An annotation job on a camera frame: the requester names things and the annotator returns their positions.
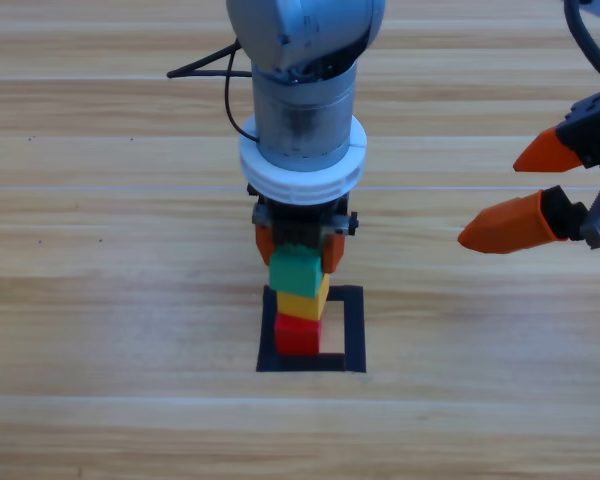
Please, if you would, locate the black tape square outline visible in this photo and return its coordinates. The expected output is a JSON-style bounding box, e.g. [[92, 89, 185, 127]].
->
[[255, 284, 368, 375]]

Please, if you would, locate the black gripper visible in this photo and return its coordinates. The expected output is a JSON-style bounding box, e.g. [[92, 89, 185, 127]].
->
[[246, 182, 360, 275], [457, 87, 600, 256]]

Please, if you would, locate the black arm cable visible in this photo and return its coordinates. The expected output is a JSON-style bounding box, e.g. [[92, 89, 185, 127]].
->
[[563, 0, 600, 94], [166, 42, 261, 144]]

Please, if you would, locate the yellow wooden cube block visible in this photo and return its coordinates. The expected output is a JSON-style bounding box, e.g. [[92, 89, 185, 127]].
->
[[276, 272, 331, 321]]

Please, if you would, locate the red wooden cube block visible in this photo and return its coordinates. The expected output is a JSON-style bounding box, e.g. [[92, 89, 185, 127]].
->
[[273, 312, 324, 357]]

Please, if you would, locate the green wooden cube block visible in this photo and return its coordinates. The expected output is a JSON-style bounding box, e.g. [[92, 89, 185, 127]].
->
[[268, 244, 326, 297]]

